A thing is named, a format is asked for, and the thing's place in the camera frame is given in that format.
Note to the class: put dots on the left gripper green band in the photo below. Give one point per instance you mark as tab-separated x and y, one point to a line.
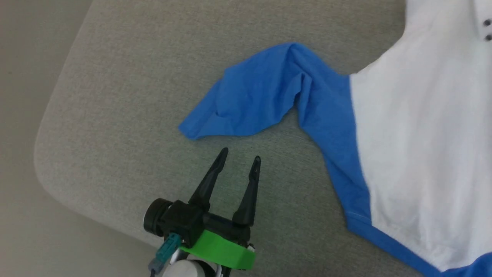
215	246

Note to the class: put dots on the blue and white shirt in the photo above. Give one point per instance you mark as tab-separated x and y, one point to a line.
403	134

